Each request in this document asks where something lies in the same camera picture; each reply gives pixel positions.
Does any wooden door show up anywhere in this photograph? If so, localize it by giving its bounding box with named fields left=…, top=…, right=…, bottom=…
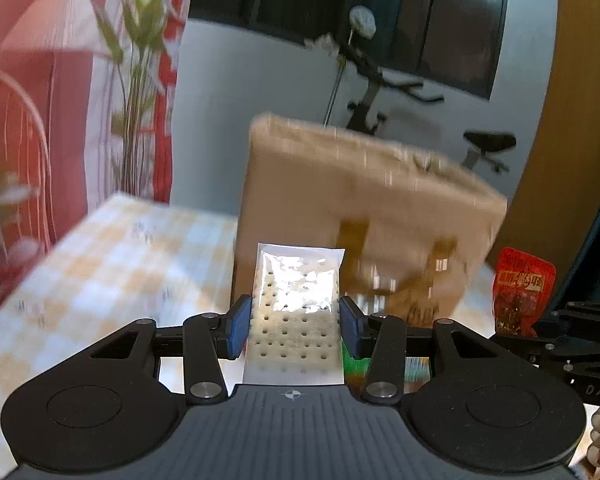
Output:
left=500, top=0, right=600, bottom=311

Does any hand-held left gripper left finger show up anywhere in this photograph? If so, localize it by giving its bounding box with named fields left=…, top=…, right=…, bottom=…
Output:
left=80, top=294, right=254, bottom=406

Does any black exercise bike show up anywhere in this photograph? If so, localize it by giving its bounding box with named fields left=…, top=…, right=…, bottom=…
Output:
left=304, top=5, right=518, bottom=176

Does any green snack packet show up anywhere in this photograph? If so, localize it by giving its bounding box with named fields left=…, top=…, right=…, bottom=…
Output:
left=344, top=352, right=372, bottom=387

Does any clear cracker packet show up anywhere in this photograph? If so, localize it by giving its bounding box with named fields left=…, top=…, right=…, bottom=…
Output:
left=243, top=242, right=346, bottom=386

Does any checked floral tablecloth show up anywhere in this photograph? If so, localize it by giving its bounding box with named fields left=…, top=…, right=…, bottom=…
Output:
left=0, top=192, right=501, bottom=478

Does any printed backdrop cloth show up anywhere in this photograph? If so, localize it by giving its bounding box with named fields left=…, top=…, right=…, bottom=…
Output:
left=0, top=0, right=198, bottom=331

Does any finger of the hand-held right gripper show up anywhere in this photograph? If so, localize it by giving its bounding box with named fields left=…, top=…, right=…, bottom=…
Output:
left=490, top=335, right=600, bottom=378
left=532, top=301, right=600, bottom=341

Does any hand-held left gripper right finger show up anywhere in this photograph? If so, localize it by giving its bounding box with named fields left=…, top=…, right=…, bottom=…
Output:
left=339, top=295, right=507, bottom=405

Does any cardboard box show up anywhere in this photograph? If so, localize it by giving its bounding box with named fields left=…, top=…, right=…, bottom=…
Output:
left=232, top=112, right=509, bottom=322

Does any white plastic bag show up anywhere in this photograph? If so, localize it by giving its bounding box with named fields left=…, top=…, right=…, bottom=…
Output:
left=350, top=5, right=377, bottom=37

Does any crumpled clear plastic wrap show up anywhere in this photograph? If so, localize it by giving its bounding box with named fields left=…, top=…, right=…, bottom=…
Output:
left=304, top=34, right=342, bottom=57

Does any dark window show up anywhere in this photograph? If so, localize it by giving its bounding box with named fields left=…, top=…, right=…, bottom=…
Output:
left=187, top=0, right=512, bottom=102

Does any red snack packet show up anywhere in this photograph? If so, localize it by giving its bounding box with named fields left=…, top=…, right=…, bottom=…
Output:
left=492, top=246, right=557, bottom=338

